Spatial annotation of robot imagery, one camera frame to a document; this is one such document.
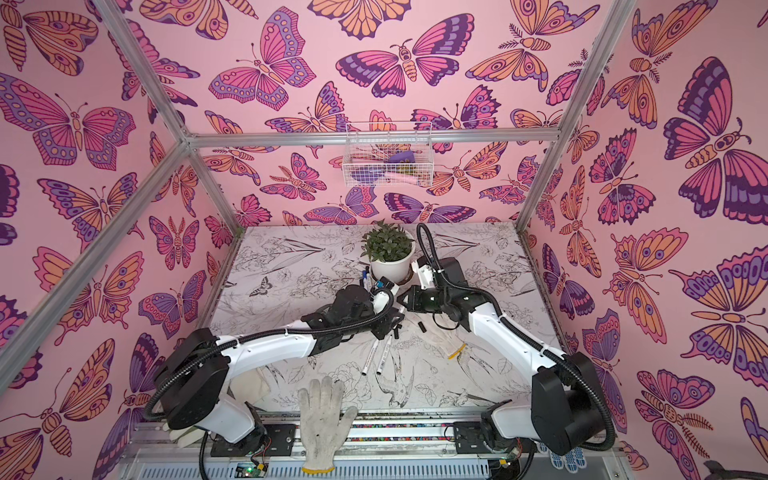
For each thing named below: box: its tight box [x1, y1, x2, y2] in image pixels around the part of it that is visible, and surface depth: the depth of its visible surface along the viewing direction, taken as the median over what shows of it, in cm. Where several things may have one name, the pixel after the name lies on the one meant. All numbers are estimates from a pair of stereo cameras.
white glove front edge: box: [298, 376, 358, 474], surface depth 78 cm
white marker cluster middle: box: [361, 339, 379, 376], surface depth 87 cm
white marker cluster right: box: [376, 334, 393, 375], surface depth 87 cm
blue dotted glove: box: [537, 442, 587, 474], surface depth 71 cm
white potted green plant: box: [360, 218, 416, 284], surface depth 94 cm
